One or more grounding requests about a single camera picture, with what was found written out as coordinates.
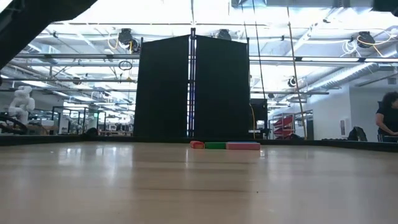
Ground green block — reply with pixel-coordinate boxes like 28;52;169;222
204;141;228;150

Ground black computer case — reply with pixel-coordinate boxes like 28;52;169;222
249;98;269;139

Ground white robot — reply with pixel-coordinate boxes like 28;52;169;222
7;86;35;125

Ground black bag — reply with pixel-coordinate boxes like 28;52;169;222
347;126;368;142

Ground black rack frame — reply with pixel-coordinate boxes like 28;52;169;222
51;106;106;134

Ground black hanging cable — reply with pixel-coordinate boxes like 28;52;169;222
251;0;267;100

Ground red shelf rack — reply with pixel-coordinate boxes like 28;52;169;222
272;114;295;140

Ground black folding screen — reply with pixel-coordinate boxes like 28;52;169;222
133;27;251;139

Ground black cable ring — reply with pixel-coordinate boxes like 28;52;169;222
118;60;133;72

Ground yellow hanging cable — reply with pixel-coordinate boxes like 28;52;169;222
285;0;308;141

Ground pink block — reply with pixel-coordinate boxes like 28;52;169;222
225;142;262;151

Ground person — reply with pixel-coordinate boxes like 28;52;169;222
374;91;398;143

